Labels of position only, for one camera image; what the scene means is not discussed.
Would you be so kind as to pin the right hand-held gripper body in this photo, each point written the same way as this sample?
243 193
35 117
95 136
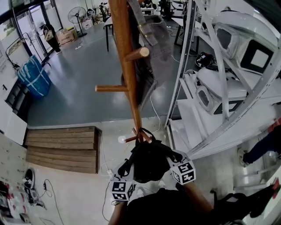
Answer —
184 172

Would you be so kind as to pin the small white machine shell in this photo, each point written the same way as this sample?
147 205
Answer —
210 81

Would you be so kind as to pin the person's white shoe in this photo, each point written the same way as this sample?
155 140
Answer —
140 191
162 183

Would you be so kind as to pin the black backpack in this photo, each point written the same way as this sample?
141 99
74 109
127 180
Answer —
241 204

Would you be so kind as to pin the black low cabinet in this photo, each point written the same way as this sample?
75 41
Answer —
16 99

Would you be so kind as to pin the person's black clothing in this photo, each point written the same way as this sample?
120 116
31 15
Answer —
166 208

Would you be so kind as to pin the person's right forearm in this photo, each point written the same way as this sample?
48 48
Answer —
198 195

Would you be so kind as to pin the black standing fan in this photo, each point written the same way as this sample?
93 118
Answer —
76 15

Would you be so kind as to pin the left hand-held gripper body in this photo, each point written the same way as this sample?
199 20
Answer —
120 190

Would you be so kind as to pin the brown cardboard box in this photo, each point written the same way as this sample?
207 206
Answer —
67 37

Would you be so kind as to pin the white metal shelf rack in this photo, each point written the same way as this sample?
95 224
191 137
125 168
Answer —
221 72

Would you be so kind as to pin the black frame table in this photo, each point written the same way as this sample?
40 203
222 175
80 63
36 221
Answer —
107 33

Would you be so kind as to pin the black garment rail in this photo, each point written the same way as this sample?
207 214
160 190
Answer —
26 35

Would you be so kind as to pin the wooden plank platform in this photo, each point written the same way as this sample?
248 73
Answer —
63 149

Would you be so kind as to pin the black glass door frame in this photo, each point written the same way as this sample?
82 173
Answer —
28 24

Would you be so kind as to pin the person's left forearm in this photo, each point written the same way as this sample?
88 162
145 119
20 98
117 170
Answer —
117 213

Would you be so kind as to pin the white board panel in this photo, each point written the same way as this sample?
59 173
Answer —
14 127

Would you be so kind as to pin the beige tote bag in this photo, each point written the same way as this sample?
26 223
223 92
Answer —
48 34

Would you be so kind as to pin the wooden coat rack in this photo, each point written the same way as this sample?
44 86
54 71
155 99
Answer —
129 72

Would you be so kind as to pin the black bag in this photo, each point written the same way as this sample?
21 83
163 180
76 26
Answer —
149 162

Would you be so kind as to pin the blue wrapped bundle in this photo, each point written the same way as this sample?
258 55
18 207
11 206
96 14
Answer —
34 77

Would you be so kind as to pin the grey canvas bag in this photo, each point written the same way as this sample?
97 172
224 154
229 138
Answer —
158 44

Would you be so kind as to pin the white top table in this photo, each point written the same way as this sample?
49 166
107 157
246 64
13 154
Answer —
182 20

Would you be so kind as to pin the white cardboard box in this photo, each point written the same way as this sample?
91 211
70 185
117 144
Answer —
87 23

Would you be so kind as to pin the large white machine shell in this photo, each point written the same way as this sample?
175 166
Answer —
243 39

